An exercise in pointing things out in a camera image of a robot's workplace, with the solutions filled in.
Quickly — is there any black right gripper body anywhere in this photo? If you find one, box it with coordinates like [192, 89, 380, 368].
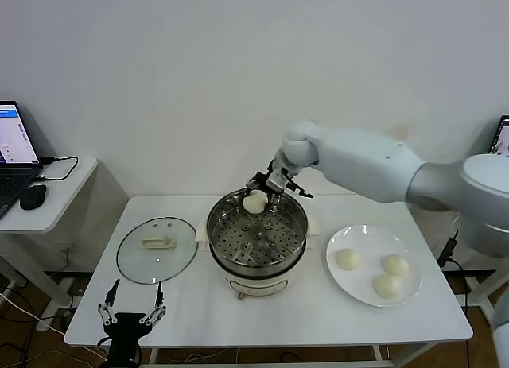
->
[266, 161, 315, 199]

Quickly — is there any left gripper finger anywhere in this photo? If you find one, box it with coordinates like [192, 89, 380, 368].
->
[97, 279, 121, 327]
[139, 281, 168, 327]

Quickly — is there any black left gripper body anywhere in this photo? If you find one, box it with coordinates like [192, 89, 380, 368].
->
[103, 312, 148, 368]

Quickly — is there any white steamed baozi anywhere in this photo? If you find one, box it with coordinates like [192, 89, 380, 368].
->
[372, 273, 402, 299]
[335, 248, 362, 272]
[380, 254, 410, 277]
[243, 190, 266, 215]

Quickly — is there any round glass lid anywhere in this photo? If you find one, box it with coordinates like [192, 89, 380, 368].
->
[115, 215, 198, 285]

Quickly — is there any stainless steel steamer basket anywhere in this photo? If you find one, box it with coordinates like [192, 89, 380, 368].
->
[194, 187, 321, 274]

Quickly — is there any white floor power strip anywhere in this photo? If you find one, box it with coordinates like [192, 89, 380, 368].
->
[34, 308, 77, 338]

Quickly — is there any white electric cooker base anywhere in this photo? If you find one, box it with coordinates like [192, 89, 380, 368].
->
[196, 236, 316, 302]

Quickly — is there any white side table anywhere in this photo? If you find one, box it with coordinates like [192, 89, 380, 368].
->
[0, 157, 129, 330]
[409, 203, 504, 329]

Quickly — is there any white round plate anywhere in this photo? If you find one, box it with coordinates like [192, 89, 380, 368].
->
[325, 224, 422, 308]

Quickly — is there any black computer mouse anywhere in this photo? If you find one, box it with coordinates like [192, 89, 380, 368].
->
[19, 184, 48, 211]

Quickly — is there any black laptop with white window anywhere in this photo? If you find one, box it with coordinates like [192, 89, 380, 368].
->
[0, 100, 44, 220]

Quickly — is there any grey laptop with dark screen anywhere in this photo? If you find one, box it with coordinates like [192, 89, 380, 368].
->
[488, 114, 509, 157]

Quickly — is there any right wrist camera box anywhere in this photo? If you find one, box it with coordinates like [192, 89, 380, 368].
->
[265, 168, 289, 192]

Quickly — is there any black laptop charger cable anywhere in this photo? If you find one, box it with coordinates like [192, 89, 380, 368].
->
[33, 156, 80, 184]

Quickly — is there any black power adapter with cable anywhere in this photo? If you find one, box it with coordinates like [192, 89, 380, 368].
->
[436, 227, 470, 310]

